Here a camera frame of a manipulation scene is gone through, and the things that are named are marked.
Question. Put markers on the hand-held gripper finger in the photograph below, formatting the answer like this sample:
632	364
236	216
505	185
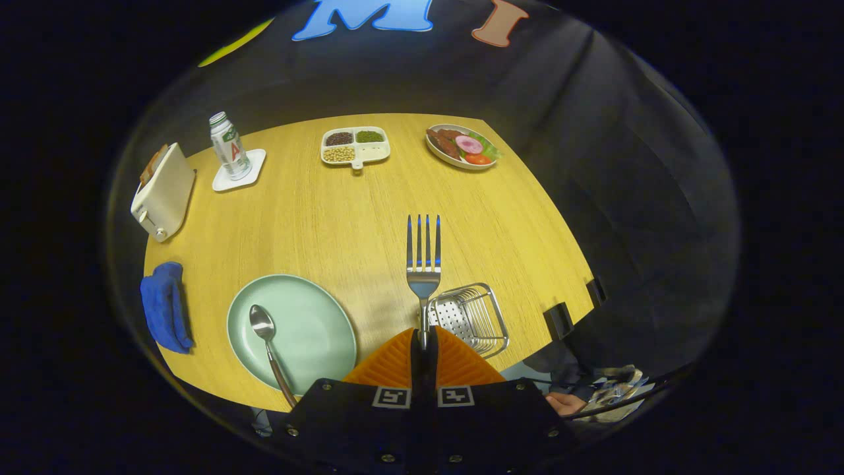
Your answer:
417	369
430	369

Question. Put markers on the metal fork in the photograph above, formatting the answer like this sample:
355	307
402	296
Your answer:
423	280

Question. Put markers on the metal spoon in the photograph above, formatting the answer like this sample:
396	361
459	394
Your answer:
262	322

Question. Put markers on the pale green plate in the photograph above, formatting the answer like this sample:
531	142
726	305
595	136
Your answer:
310	330

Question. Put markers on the black table clamp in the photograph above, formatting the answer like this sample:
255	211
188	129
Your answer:
596	291
559	321

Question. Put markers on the red tomato slice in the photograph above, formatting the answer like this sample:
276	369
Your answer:
478	159

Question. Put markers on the white plate with food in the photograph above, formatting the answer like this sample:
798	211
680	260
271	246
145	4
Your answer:
438	153

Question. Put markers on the white divided dish with grains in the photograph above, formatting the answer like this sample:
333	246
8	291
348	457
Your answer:
372	153

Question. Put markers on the pink ham slice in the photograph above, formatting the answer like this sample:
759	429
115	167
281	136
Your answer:
469	144

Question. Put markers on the blue cloth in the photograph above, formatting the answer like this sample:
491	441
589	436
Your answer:
165	307

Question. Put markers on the white square coaster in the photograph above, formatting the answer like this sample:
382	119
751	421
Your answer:
254	165

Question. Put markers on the white labelled plastic bottle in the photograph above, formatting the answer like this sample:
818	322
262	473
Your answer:
231	148

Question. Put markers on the white toaster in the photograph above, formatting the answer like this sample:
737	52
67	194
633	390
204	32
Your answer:
168	194

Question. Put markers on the toast slices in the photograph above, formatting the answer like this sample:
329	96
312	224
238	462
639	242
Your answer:
153	165

